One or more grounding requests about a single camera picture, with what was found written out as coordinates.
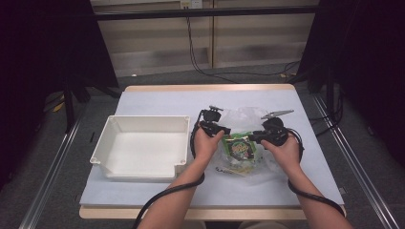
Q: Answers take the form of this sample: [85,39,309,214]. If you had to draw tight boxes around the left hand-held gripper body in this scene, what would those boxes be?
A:
[199,105,224,138]

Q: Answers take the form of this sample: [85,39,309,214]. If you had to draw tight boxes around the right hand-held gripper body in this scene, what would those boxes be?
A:
[260,109,295,148]

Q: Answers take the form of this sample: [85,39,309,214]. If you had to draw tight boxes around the clear plastic bag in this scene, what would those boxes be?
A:
[212,106,288,186]

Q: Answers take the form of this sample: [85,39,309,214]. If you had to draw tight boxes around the green snack packet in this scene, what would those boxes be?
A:
[221,131,259,164]

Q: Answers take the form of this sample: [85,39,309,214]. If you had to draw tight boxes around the white plastic tray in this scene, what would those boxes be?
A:
[89,114,191,183]

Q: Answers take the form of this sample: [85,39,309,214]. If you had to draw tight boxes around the person's left hand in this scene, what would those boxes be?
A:
[193,128,225,166]

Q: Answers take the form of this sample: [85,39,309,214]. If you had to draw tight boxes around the person's right hand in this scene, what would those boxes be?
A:
[260,133,303,175]

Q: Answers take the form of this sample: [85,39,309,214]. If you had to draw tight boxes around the beige packet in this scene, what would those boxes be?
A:
[222,165,256,178]

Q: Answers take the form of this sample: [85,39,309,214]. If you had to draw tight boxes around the light blue table mat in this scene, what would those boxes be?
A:
[79,90,346,209]

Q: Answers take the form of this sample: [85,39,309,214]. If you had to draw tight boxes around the black metal stand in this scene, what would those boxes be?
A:
[61,74,122,134]
[293,60,339,123]

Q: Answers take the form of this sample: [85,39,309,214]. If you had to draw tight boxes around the black horizontal bar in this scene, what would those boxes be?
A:
[95,5,320,22]

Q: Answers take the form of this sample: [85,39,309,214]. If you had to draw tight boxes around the dark curtain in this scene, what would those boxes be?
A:
[0,0,119,192]
[297,0,405,168]

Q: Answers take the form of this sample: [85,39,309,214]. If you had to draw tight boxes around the wooden table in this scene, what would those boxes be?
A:
[78,83,348,222]

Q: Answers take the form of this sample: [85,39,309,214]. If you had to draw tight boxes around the black floor cables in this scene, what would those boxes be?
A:
[308,89,346,138]

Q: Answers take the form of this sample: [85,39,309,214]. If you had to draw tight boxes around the black wall cable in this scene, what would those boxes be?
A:
[185,17,302,84]

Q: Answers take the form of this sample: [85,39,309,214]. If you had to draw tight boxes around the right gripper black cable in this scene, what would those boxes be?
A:
[286,127,347,219]

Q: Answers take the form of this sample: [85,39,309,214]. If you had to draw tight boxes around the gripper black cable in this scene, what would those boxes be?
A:
[131,109,206,229]
[286,127,347,219]

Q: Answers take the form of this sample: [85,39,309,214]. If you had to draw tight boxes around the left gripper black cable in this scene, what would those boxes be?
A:
[131,109,206,229]

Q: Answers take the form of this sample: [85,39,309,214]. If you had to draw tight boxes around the metal floor rail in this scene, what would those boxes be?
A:
[310,94,401,229]
[18,117,84,229]

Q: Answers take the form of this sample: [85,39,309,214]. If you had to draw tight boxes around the white wall socket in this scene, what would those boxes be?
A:
[180,0,203,10]

